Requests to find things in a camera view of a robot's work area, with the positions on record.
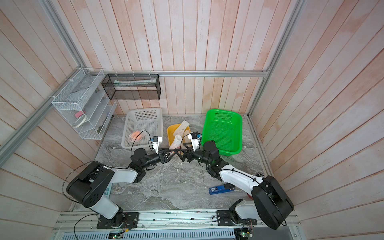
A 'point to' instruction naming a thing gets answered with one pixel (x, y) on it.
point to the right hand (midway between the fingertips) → (179, 146)
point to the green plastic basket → (225, 128)
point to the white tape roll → (79, 121)
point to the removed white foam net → (180, 129)
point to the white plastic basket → (150, 119)
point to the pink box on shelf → (78, 114)
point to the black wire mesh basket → (132, 87)
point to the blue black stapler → (221, 189)
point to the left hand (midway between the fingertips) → (176, 152)
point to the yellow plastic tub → (171, 130)
